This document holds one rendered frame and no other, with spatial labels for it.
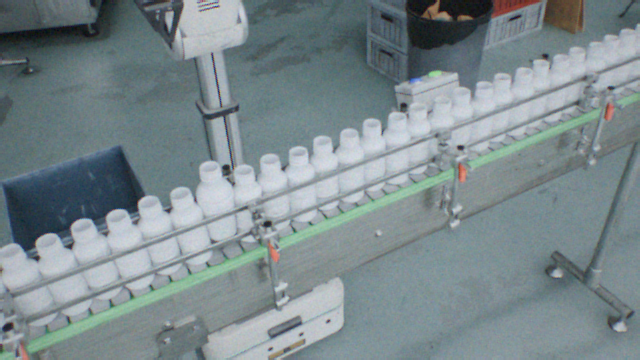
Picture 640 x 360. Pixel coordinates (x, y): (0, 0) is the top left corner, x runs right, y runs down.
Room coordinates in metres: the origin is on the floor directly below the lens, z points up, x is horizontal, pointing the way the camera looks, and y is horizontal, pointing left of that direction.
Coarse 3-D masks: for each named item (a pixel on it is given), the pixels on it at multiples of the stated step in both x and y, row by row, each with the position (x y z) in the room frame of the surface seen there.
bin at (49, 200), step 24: (120, 144) 1.32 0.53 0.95; (48, 168) 1.24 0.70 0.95; (72, 168) 1.26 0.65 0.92; (96, 168) 1.29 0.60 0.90; (120, 168) 1.31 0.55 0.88; (24, 192) 1.20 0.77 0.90; (48, 192) 1.23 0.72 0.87; (72, 192) 1.25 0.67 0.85; (96, 192) 1.28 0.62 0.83; (120, 192) 1.30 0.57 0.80; (144, 192) 1.11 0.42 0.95; (24, 216) 1.19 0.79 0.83; (48, 216) 1.21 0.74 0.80; (72, 216) 1.24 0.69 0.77; (96, 216) 1.27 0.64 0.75; (24, 240) 1.09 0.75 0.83; (72, 240) 0.96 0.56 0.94
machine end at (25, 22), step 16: (0, 0) 4.11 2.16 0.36; (16, 0) 4.12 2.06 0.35; (32, 0) 4.14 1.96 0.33; (48, 0) 4.15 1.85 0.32; (64, 0) 4.17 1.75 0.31; (80, 0) 4.19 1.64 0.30; (96, 0) 4.36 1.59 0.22; (0, 16) 4.10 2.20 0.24; (16, 16) 4.12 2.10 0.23; (32, 16) 4.13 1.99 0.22; (48, 16) 4.15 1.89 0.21; (64, 16) 4.16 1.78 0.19; (80, 16) 4.18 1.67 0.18; (96, 16) 4.23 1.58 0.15; (0, 32) 4.11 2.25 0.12; (96, 32) 4.26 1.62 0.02
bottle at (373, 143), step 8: (368, 120) 1.04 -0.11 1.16; (376, 120) 1.03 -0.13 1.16; (368, 128) 1.01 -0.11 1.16; (376, 128) 1.01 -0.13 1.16; (368, 136) 1.01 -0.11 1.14; (376, 136) 1.01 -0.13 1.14; (360, 144) 1.01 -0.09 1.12; (368, 144) 1.00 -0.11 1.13; (376, 144) 1.00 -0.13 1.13; (384, 144) 1.01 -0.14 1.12; (368, 152) 1.00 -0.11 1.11; (376, 152) 0.99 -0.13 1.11; (376, 160) 1.00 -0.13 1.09; (384, 160) 1.01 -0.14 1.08; (368, 168) 1.00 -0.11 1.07; (376, 168) 1.00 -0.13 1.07; (384, 168) 1.01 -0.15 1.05; (368, 176) 1.00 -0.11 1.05; (376, 176) 1.00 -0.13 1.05
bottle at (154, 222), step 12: (144, 204) 0.82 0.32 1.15; (156, 204) 0.80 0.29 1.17; (144, 216) 0.79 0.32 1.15; (156, 216) 0.79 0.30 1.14; (168, 216) 0.82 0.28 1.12; (144, 228) 0.79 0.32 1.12; (156, 228) 0.78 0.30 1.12; (168, 228) 0.80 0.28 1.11; (144, 240) 0.79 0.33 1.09; (168, 240) 0.79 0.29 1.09; (156, 252) 0.78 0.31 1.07; (168, 252) 0.78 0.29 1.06; (180, 252) 0.81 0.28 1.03; (156, 264) 0.78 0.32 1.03; (180, 264) 0.80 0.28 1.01
